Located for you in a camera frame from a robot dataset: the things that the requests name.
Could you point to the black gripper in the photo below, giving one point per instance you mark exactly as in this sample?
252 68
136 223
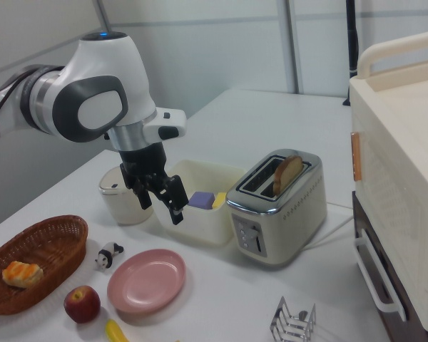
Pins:
144 164

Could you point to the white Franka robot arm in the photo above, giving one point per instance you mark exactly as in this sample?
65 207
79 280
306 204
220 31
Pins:
103 85

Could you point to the cream two-slot toaster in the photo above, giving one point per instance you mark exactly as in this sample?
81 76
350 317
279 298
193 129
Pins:
278 213

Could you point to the cream lidded canister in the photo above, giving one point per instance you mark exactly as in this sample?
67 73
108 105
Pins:
121 201

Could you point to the purple block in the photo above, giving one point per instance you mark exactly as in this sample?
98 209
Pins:
200 200

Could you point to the white plastic bin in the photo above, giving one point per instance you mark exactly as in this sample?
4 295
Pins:
203 210

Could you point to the yellow block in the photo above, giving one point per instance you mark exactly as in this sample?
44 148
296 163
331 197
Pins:
219 199

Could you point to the panda figurine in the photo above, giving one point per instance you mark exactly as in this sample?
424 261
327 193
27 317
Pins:
108 254

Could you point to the pink oval plate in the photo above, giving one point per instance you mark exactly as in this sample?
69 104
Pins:
146 279

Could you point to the red apple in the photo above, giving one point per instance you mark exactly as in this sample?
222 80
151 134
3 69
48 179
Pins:
82 304

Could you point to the toast slice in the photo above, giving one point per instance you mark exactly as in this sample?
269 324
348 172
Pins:
287 172

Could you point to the yellow banana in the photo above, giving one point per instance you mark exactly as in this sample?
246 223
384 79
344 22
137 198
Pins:
115 331

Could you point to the brown wicker basket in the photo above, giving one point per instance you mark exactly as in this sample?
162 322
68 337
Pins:
32 263

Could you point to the orange glazed pastry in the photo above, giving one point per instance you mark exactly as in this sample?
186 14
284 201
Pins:
22 273

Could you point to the metal toast rack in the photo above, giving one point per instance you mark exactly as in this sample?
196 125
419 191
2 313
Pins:
292 322

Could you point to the black pole stand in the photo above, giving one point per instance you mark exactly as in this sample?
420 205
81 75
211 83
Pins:
352 46

